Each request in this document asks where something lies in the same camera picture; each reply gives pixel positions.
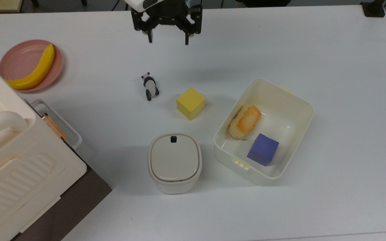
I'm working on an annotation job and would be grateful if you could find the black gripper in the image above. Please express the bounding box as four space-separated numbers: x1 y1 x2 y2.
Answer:
131 0 203 46

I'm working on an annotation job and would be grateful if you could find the beige trash can lid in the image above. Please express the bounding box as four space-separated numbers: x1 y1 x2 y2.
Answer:
150 134 200 181

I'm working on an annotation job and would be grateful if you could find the beige trash can body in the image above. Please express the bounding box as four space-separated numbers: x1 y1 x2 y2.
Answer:
147 133 203 194

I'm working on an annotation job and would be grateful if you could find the panda figurine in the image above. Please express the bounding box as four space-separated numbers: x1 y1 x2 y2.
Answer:
141 72 160 102

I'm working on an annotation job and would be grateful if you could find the yellow cube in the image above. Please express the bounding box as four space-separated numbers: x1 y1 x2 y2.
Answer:
176 87 206 121

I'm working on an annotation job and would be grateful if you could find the toy bread roll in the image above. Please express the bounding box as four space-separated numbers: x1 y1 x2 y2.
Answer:
229 104 262 140

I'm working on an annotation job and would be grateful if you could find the cream open plastic bin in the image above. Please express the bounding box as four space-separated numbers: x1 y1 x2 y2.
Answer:
213 78 315 186

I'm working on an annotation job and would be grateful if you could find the yellow toy banana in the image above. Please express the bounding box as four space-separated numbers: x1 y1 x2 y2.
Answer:
6 44 56 91

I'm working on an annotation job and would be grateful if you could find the pink plate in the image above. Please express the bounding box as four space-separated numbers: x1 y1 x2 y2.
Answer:
0 39 65 93

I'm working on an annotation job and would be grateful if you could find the copper box latch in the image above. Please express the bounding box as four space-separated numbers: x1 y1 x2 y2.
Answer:
41 113 69 141

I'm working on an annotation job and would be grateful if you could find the purple cube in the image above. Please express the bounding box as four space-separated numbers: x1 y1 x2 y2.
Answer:
246 133 280 167

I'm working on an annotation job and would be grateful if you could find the black clamp base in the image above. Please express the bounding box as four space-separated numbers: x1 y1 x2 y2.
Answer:
360 0 386 18

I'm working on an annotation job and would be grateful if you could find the cream plastic storage box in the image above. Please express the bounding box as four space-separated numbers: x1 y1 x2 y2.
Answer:
0 55 88 241

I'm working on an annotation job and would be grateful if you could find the white drawer handle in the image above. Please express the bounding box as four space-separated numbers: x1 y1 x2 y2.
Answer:
28 99 83 150

